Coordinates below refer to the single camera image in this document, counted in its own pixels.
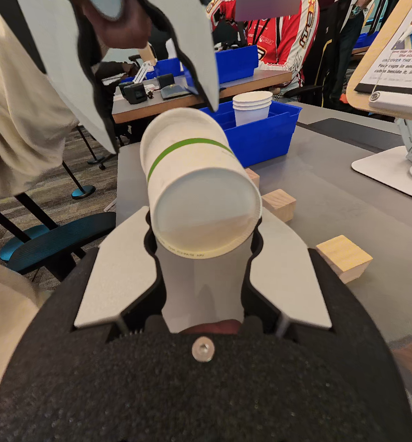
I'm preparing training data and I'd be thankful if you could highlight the dark blue pouch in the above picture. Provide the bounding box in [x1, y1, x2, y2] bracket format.
[160, 86, 193, 101]

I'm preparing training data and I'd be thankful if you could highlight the blue plastic bin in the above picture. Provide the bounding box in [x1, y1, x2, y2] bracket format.
[199, 102, 302, 169]
[154, 45, 259, 85]

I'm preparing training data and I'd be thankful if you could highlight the black table mat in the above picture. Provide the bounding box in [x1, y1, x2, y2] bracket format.
[297, 117, 405, 155]

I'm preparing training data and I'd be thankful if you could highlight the wooden board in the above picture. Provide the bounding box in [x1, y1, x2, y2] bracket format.
[346, 0, 412, 122]

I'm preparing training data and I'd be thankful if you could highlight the person's left hand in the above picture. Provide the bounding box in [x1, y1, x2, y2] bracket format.
[99, 3, 153, 49]

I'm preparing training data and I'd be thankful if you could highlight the printed instruction sheet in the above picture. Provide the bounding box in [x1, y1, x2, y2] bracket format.
[354, 0, 412, 94]

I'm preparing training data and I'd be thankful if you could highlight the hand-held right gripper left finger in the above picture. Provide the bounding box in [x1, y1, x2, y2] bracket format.
[74, 206, 166, 329]

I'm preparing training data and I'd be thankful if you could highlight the black action camera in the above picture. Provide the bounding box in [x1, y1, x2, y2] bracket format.
[119, 82, 148, 105]

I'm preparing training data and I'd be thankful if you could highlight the black pole stand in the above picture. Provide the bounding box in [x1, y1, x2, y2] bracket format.
[62, 160, 97, 200]

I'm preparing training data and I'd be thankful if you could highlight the wooden desk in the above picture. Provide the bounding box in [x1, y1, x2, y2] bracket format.
[112, 70, 293, 124]

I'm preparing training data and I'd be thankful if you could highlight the black office chair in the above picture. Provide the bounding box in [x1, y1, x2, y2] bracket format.
[0, 211, 117, 282]

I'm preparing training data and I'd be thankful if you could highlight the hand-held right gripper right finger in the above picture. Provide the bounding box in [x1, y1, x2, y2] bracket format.
[241, 207, 332, 329]

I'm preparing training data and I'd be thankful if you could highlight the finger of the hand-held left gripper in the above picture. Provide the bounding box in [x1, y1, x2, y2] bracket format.
[18, 0, 121, 154]
[138, 0, 221, 113]

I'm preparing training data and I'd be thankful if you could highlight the person's left forearm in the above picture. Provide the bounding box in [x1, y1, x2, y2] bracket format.
[0, 14, 80, 202]

